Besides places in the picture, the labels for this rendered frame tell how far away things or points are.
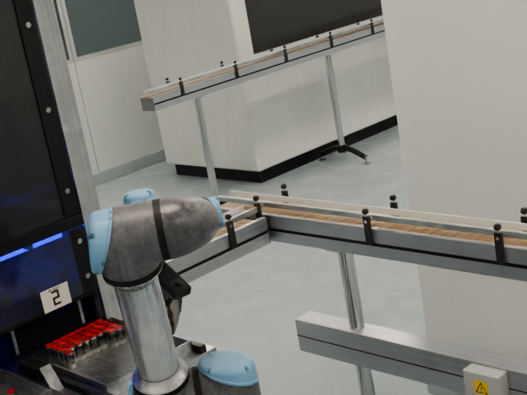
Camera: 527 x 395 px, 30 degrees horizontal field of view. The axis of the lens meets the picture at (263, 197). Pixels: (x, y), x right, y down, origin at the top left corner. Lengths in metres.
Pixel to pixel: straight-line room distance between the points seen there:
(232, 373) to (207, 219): 0.36
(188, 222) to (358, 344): 1.53
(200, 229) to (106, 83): 6.52
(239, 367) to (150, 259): 0.35
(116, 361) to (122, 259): 0.75
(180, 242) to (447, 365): 1.41
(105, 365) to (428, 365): 1.05
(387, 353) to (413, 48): 1.06
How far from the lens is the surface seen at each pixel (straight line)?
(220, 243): 3.13
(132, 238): 1.79
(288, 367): 4.34
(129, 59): 8.44
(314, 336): 3.37
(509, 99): 3.30
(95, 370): 2.51
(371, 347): 3.20
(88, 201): 2.68
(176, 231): 1.78
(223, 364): 2.06
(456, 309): 3.72
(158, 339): 1.95
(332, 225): 3.07
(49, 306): 2.65
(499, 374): 2.89
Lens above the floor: 1.88
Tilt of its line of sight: 16 degrees down
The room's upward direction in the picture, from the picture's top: 10 degrees counter-clockwise
